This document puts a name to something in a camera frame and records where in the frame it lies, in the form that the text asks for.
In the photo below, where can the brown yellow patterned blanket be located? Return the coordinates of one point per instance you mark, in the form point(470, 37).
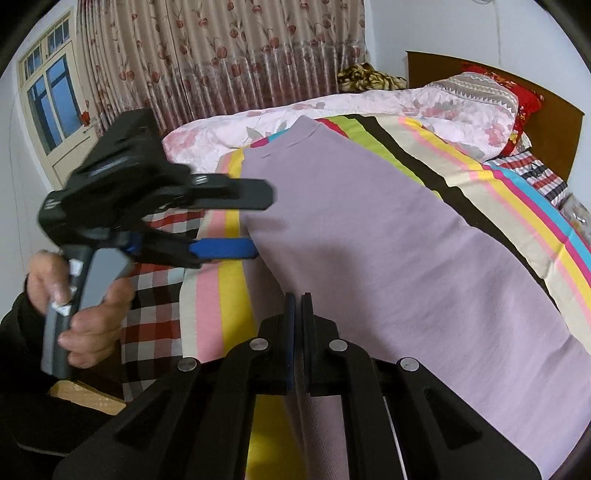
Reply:
point(363, 77)

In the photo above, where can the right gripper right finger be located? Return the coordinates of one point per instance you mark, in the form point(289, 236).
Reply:
point(400, 420)

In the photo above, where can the white framed window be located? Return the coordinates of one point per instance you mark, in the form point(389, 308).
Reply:
point(51, 96)

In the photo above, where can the pink floral white quilt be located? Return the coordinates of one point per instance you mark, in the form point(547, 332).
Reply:
point(470, 111)

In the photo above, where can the red black plaid sheet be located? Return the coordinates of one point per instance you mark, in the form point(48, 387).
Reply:
point(150, 335)

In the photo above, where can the person's left hand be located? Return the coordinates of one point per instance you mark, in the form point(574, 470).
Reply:
point(93, 332)

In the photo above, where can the lavender knit pants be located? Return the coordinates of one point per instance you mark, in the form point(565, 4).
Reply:
point(392, 276)

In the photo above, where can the dark brown headboard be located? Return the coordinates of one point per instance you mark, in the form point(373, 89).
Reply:
point(553, 124)

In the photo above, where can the floral covered nightstand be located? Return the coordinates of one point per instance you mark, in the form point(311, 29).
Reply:
point(578, 216)

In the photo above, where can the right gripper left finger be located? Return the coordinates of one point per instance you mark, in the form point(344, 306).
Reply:
point(194, 423)

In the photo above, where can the floral pleated curtain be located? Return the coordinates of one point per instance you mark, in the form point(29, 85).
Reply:
point(188, 60)

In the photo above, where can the rainbow striped blanket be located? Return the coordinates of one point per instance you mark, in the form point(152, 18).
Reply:
point(485, 184)

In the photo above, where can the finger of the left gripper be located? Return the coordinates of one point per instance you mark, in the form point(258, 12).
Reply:
point(174, 250)
point(221, 192)

